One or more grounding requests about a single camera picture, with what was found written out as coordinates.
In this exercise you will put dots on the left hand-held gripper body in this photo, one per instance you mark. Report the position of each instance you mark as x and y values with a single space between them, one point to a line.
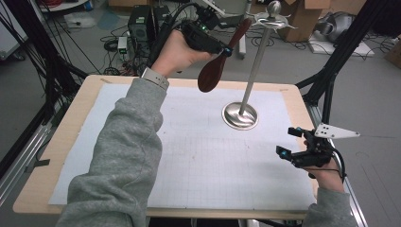
200 39

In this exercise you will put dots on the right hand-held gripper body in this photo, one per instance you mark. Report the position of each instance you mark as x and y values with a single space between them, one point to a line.
318 154

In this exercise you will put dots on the dark wooden spoon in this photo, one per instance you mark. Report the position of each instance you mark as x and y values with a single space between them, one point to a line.
209 75

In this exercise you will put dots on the metal utensil stand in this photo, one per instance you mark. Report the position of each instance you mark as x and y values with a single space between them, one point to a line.
241 118

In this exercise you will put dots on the person's right hand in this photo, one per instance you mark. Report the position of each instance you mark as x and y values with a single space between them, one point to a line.
327 178

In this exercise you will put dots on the person's left hand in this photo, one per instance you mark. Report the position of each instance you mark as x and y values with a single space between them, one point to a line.
176 56

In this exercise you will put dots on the white stand leg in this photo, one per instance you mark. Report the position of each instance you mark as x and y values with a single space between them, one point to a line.
242 52

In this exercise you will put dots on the black computer tower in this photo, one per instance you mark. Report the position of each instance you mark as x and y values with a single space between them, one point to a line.
140 31
160 12

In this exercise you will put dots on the grey wrist watch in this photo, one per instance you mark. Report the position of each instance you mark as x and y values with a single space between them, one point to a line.
154 77

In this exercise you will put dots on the small white electronic box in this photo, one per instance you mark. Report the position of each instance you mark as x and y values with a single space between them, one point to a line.
122 47

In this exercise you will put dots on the white grid paper mat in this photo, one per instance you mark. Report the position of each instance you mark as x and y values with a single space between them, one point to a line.
205 142

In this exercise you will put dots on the open cardboard box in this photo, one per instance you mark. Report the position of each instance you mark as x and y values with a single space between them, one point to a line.
302 22

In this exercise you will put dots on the white flat board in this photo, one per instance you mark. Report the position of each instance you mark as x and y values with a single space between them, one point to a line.
356 50

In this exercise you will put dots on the grey bag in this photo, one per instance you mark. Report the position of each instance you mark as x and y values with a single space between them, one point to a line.
339 25

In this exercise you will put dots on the small cardboard box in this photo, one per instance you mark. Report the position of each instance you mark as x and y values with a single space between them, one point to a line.
394 53

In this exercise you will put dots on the white round table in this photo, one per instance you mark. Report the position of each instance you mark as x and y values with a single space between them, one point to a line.
69 5

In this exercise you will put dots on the black tape piece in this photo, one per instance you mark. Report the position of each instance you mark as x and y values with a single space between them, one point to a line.
39 164

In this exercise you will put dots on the aluminium rail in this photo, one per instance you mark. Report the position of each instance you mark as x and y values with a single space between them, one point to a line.
354 201
19 164

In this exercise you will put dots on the black metal frame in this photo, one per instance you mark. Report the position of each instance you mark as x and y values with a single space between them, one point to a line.
47 63
340 53

